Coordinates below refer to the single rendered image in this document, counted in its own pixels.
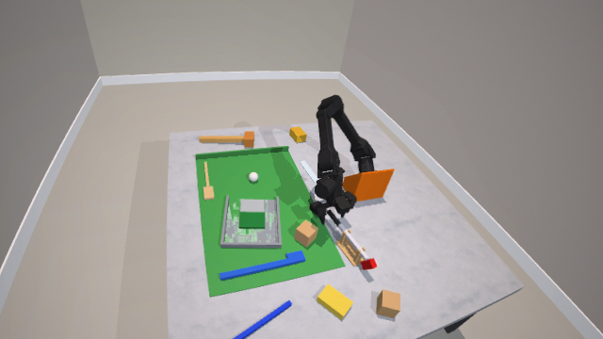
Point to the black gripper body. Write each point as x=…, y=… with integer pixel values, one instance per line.
x=320, y=209

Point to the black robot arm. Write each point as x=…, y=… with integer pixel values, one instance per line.
x=328, y=158

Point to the green flat mat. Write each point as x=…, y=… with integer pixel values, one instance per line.
x=278, y=176

